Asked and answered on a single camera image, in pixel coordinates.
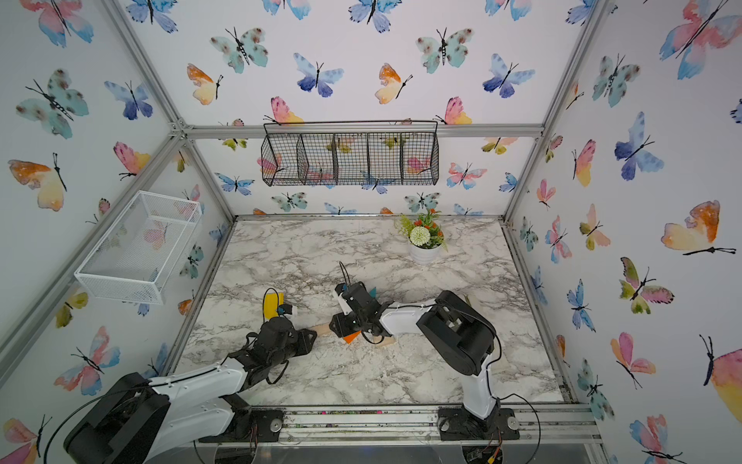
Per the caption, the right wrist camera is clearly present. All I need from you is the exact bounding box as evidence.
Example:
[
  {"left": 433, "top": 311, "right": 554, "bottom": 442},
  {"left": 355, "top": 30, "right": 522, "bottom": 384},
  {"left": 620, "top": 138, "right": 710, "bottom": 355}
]
[{"left": 334, "top": 282, "right": 365, "bottom": 315}]

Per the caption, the white mesh wall basket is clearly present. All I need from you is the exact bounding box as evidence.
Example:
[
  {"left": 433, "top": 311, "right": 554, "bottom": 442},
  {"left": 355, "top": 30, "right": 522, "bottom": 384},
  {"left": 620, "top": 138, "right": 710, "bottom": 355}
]
[{"left": 75, "top": 191, "right": 203, "bottom": 305}]

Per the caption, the yellow toy shovel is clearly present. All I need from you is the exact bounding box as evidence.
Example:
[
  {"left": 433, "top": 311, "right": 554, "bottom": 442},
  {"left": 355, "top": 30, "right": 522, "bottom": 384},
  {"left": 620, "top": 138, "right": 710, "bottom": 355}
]
[{"left": 263, "top": 290, "right": 284, "bottom": 321}]

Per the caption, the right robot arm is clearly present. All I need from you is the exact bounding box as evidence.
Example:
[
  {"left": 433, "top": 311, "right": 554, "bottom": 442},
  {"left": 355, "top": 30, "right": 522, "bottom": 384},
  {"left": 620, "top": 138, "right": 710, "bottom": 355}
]
[{"left": 328, "top": 282, "right": 520, "bottom": 441}]

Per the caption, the long natural wood block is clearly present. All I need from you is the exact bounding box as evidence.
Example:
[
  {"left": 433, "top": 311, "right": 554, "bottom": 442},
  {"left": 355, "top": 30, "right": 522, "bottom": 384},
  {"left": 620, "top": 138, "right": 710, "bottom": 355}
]
[{"left": 311, "top": 324, "right": 332, "bottom": 336}]

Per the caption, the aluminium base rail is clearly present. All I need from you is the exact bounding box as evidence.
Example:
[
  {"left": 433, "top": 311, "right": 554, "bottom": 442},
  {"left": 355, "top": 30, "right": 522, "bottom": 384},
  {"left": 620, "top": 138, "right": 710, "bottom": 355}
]
[{"left": 197, "top": 403, "right": 602, "bottom": 447}]

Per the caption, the black wire wall basket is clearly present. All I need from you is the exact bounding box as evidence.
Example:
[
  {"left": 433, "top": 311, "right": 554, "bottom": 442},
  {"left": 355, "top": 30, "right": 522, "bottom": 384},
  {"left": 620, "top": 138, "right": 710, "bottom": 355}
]
[{"left": 258, "top": 119, "right": 440, "bottom": 188}]

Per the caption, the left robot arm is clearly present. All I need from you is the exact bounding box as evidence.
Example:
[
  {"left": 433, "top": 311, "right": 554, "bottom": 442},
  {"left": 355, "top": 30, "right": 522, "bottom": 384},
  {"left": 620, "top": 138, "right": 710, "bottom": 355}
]
[{"left": 63, "top": 317, "right": 317, "bottom": 463}]

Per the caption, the potted artificial flower plant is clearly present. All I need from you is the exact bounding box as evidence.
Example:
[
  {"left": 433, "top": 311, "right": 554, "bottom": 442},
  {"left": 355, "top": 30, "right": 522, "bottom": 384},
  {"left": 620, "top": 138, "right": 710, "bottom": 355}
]
[{"left": 395, "top": 209, "right": 446, "bottom": 265}]

